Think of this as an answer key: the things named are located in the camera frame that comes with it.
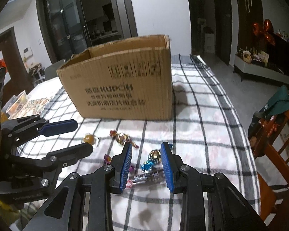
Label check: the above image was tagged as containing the clear plastic food container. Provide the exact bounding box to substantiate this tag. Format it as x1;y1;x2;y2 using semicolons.
6;90;28;117

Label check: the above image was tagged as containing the green cloth on chair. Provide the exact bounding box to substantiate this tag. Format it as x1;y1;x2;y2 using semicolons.
252;85;289;121

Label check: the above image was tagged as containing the red wooden chair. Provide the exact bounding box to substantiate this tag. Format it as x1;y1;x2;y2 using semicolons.
249;110;289;230

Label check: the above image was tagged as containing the checkered grey white tablecloth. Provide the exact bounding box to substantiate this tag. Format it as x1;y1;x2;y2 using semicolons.
9;54;262;231

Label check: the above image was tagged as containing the glass sliding door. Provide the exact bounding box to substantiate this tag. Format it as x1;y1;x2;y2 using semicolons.
36;0;91;63

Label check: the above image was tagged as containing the brown cardboard box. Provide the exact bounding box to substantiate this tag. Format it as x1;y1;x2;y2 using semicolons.
57;35;173;121

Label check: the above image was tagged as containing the floral patterned mat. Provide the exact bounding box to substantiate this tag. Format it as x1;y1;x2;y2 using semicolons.
11;98;50;119

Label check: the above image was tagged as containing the grey dining chair left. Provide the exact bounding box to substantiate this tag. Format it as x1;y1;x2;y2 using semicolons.
45;59;66;81

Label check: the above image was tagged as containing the long brown white snack bar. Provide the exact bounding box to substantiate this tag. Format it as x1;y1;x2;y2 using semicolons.
126;169;165;188

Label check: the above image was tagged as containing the amber jelly cup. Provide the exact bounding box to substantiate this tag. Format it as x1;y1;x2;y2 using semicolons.
83;134;100;146

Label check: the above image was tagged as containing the white low cabinet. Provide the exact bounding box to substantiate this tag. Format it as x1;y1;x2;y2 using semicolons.
234;56;289;85

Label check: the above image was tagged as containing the purple gold candy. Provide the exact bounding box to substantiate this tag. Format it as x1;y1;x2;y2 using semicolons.
104;154;134;173

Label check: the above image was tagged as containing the red foil balloon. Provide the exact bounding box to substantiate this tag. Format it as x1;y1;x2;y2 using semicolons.
253;19;275;46

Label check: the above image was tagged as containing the blue gold candy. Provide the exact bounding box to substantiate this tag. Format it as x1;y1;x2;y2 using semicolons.
141;145;170;173

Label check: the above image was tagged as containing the red white door poster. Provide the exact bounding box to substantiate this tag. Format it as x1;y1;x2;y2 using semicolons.
0;51;11;85

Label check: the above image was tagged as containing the red gold candy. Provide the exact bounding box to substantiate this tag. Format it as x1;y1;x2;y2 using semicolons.
109;130;139;149

